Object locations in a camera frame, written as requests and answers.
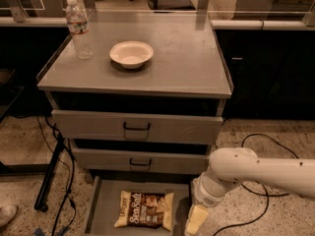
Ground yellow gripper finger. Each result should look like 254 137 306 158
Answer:
184 205 209 236

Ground black cables at left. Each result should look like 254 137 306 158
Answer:
34 115 78 236

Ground clear plastic water bottle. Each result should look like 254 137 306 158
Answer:
66 0 94 60

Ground grey middle drawer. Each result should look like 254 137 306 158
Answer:
72 139 210 174

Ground black table leg frame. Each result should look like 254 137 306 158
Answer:
0 135 64 212

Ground white shoe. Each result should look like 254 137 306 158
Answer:
0 205 18 228

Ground grey top drawer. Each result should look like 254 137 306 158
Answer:
52 110 222 145

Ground grey drawer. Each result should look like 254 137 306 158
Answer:
72 139 210 174
52 110 222 145
82 172 192 236

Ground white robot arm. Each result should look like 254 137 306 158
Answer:
184 147 315 236

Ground white paper bowl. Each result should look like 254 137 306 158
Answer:
109 41 154 69

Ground grey drawer cabinet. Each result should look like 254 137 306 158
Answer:
35 10 234 236

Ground grey bottom drawer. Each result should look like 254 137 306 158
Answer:
82 172 192 236

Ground black floor cable loop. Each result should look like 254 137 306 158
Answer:
212 133 299 236

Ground brown sea salt chip bag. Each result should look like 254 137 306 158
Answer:
114 191 174 231

